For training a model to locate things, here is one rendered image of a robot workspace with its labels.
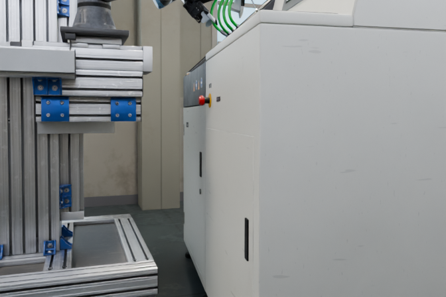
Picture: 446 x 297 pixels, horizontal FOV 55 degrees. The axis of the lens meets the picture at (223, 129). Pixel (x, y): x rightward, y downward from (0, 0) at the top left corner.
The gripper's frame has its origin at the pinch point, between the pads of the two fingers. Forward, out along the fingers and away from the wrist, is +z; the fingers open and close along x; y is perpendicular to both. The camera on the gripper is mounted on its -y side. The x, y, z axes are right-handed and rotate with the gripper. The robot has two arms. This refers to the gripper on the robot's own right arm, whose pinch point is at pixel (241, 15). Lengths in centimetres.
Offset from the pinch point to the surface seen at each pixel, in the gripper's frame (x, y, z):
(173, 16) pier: -148, 17, -31
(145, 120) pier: -145, 40, 51
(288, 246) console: 105, 17, 75
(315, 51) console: 105, 10, 31
